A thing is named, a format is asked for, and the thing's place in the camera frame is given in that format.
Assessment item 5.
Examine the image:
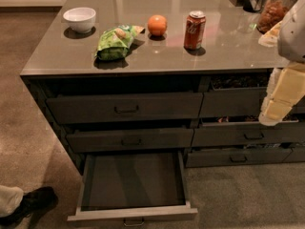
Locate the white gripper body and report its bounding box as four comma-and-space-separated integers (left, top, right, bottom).
258, 22, 282, 48

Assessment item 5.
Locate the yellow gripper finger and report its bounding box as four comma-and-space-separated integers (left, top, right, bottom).
271, 62, 305, 107
258, 69, 292, 126

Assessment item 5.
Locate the green rice chip bag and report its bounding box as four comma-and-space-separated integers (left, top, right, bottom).
95, 25, 145, 61

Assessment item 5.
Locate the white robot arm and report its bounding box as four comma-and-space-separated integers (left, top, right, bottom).
258, 0, 305, 126

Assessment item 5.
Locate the top right dark drawer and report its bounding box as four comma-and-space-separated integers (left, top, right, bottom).
199, 73, 305, 118

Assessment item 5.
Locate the dark drawer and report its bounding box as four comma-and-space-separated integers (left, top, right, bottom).
185, 143, 305, 168
46, 93, 202, 124
199, 73, 305, 118
67, 128, 193, 153
192, 120, 305, 147

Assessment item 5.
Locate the middle right dark drawer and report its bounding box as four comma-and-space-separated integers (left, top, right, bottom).
192, 120, 305, 147

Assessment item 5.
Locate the bottom right dark drawer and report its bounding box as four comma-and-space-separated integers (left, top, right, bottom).
185, 143, 305, 168

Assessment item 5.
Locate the top left dark drawer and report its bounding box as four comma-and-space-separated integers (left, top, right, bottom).
46, 93, 202, 124

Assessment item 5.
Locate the middle left dark drawer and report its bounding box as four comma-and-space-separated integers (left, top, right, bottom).
67, 128, 193, 153

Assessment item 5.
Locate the open bottom left drawer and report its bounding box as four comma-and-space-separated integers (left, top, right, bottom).
68, 152, 198, 227

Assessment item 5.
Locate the clear jar of snacks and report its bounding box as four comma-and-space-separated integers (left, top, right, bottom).
256, 0, 297, 33

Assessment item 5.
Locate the red soda can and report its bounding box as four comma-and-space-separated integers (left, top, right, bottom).
184, 10, 206, 50

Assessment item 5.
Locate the orange fruit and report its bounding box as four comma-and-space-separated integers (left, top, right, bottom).
148, 14, 167, 36

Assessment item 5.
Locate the white ceramic bowl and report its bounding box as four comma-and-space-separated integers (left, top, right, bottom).
63, 7, 96, 33

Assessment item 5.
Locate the black shoe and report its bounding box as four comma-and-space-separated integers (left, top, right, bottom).
0, 187, 58, 226

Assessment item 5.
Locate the light trouser leg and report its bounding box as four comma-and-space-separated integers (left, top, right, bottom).
0, 185, 24, 218

